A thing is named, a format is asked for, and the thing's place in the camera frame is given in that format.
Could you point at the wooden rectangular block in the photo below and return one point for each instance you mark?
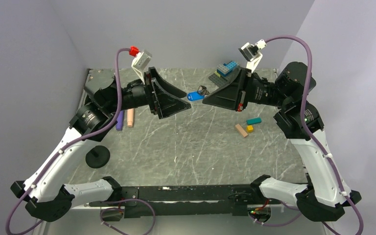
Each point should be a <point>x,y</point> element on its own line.
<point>241,131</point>

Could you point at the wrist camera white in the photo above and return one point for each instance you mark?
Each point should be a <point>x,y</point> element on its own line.
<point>140,62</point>
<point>252,54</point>

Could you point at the yellow cube block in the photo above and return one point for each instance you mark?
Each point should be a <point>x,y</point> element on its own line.
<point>249,128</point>

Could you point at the pink microphone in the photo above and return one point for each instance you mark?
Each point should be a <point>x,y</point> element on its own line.
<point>130,117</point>

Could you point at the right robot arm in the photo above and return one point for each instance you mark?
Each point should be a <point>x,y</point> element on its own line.
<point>324,197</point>

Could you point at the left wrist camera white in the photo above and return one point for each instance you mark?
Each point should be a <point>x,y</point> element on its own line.
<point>140,62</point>

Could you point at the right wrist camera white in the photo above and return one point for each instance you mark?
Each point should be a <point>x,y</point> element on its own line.
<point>252,54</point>

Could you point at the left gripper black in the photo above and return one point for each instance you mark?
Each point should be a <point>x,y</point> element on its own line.
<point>163,102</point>

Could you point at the lego brick build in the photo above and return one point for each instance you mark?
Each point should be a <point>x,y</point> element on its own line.
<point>223,72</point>

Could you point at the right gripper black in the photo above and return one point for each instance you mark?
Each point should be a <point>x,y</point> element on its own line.
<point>227,96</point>

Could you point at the teal block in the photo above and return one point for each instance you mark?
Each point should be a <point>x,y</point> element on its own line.
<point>253,121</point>

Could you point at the black microphone stand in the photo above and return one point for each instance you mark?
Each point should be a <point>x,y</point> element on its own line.
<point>97,157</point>

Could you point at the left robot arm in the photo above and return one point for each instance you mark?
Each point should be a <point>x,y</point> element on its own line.
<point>107,94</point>

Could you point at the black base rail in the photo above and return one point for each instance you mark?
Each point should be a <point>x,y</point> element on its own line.
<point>236,200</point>

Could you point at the blue key tag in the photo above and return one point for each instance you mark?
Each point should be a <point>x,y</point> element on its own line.
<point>195,96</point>

